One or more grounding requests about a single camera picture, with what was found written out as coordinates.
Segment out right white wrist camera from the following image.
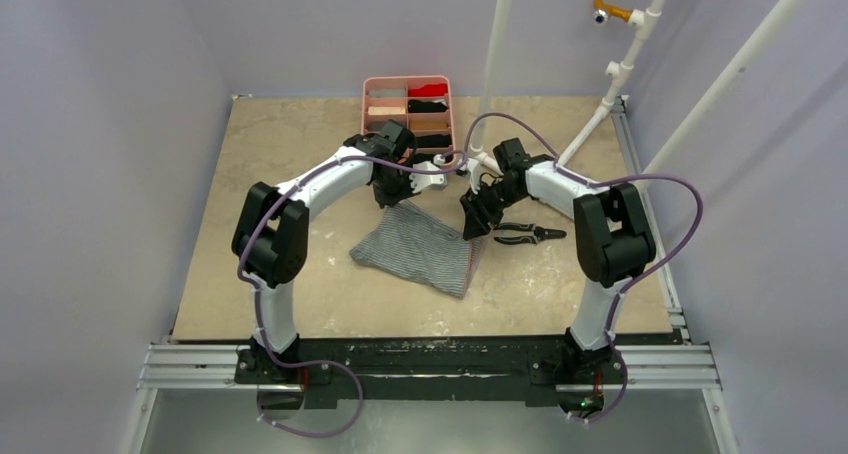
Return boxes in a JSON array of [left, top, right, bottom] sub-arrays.
[[464, 158, 485, 194]]

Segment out white pvc pipe frame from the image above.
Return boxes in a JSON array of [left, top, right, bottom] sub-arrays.
[[477, 0, 807, 173]]

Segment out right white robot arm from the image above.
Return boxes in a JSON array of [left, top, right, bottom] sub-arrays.
[[460, 139, 656, 381]]

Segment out black rolled garment lower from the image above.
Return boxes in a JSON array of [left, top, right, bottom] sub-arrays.
[[416, 134, 453, 149]]

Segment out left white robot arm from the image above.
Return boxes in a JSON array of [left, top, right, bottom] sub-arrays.
[[231, 121, 417, 383]]

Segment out red rolled garment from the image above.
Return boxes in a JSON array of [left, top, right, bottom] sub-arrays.
[[407, 83, 449, 97]]

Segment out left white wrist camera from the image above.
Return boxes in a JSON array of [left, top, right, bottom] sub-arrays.
[[410, 154, 448, 195]]

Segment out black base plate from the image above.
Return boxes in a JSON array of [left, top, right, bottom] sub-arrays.
[[234, 334, 625, 413]]

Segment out black handled pliers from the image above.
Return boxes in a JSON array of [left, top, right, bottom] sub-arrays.
[[494, 222, 567, 246]]

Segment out aluminium rail frame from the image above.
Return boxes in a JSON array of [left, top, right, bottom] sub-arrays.
[[122, 95, 740, 454]]

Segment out grey striped underwear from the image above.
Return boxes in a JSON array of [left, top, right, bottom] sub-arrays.
[[349, 202, 485, 299]]

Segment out black rolled garment upper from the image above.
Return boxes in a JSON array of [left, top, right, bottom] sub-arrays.
[[407, 99, 449, 114]]

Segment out pink divided organizer tray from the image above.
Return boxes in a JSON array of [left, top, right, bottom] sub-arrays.
[[360, 75, 461, 166]]

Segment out orange mounted camera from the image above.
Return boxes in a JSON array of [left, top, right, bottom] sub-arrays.
[[593, 0, 633, 25]]

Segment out black rolled garment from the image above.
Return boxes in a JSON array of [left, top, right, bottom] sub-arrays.
[[416, 134, 453, 149], [407, 99, 449, 114]]

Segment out beige rolled garment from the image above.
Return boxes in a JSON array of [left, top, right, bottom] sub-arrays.
[[367, 105, 407, 116]]

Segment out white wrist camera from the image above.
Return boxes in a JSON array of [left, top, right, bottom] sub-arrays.
[[464, 158, 485, 194], [410, 154, 448, 195]]

